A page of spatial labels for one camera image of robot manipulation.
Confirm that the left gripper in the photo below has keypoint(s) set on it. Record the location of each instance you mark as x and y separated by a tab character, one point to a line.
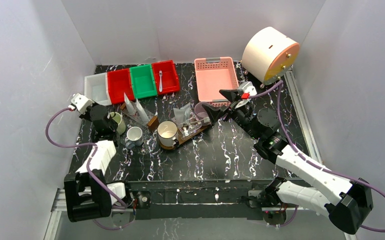
105	123

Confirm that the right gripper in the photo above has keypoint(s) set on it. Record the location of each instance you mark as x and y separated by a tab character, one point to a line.
230	106

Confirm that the beige toothbrush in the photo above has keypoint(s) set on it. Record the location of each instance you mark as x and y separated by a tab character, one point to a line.
202	122

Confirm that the purple mug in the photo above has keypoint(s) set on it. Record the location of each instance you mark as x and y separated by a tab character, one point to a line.
200	111

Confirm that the green mug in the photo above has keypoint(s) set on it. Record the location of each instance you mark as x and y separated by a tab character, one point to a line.
118	118

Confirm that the pink cap toothpaste tube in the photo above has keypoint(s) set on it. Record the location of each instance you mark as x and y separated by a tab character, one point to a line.
130	108

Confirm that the black cap toothpaste tube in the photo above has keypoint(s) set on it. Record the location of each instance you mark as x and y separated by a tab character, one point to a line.
186	110

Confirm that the clear holder with round holes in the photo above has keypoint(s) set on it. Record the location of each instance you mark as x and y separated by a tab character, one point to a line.
136	117

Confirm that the clear textured square holder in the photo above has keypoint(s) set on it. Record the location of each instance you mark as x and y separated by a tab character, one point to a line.
186	132

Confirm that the orange cap toothpaste tube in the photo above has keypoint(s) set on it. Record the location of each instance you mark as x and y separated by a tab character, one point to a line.
179	115

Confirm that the grey mug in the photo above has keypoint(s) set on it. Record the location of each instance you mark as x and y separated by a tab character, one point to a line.
134	137

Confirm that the blue cap toothpaste tube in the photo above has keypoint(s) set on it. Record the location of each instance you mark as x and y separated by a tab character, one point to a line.
142	113

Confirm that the white ribbed mug black rim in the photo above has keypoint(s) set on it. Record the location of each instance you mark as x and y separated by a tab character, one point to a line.
168	134

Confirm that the white toothbrush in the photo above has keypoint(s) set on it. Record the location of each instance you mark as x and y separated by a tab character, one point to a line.
160	87

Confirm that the brown wooden holder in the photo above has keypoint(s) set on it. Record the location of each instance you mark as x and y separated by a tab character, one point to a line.
153	124

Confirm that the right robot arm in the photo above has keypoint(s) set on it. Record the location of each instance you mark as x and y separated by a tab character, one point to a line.
346	203

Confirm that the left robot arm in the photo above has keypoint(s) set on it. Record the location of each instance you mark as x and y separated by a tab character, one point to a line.
87	194

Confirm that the brown oval wooden tray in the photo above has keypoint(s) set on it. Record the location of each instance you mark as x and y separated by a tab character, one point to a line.
183	141

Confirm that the white plastic bin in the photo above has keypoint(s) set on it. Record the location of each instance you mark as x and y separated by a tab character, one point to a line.
96	88

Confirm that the pink perforated basket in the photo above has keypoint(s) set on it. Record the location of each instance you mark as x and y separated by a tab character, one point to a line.
214	74

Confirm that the left red plastic bin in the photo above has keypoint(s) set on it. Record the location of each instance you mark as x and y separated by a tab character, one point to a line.
119	86

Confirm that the red plastic bin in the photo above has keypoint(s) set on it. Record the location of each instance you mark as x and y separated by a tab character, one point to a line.
170	79
119	86

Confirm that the right red plastic bin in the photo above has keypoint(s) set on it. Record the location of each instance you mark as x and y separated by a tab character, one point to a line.
170	79

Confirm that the green plastic bin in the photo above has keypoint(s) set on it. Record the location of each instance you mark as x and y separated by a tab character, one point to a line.
143	81

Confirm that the white cylindrical appliance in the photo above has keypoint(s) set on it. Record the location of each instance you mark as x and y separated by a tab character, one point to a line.
269	54

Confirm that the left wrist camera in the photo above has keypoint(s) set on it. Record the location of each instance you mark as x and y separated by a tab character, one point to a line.
81	102

